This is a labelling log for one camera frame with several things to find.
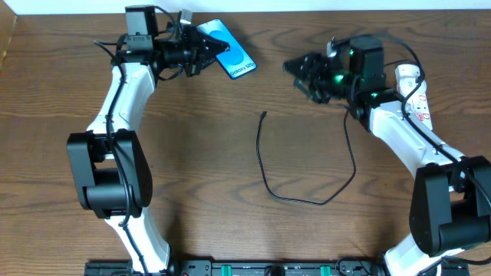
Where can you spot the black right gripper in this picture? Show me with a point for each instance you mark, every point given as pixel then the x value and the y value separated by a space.
pixel 318 77

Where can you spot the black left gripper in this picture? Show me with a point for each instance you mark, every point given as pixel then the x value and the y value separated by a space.
pixel 194 56

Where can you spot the blue Galaxy smartphone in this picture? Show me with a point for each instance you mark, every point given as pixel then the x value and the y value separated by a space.
pixel 236 62

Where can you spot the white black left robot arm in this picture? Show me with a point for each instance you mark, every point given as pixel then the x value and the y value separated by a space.
pixel 111 173

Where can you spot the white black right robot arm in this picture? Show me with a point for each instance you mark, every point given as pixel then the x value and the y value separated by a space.
pixel 450 205

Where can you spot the white charger adapter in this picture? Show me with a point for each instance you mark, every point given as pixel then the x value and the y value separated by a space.
pixel 406 78

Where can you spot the white power strip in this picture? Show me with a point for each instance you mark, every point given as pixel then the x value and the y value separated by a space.
pixel 418 101

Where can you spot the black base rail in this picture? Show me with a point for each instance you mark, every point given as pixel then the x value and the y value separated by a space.
pixel 209 268

